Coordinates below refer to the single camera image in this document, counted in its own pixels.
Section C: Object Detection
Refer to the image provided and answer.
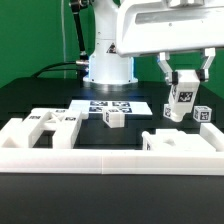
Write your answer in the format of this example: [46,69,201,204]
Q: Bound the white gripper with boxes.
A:
[116,0,224,85]

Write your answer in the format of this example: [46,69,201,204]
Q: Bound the white chair seat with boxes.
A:
[142,129,216,152]

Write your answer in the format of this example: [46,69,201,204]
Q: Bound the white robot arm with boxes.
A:
[85,0,224,86]

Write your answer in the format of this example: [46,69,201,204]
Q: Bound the white tagged cube left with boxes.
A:
[163,104,171,118]

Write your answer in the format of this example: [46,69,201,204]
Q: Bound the white tagged cube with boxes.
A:
[193,106,212,122]
[163,104,171,118]

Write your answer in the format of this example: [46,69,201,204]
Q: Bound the white tagged cube right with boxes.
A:
[193,106,212,122]

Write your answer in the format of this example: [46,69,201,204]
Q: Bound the white U-shaped fence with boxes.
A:
[0,118,224,176]

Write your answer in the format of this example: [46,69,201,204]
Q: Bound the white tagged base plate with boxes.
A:
[69,100,152,116]

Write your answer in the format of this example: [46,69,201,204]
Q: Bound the white chair back frame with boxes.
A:
[19,108,82,149]

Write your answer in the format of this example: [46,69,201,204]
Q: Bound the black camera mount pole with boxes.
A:
[69,0,88,60]

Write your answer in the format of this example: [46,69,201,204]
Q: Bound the black cables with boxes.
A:
[31,61,84,79]

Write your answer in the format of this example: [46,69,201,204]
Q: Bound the white hanging cable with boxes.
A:
[60,0,67,80]

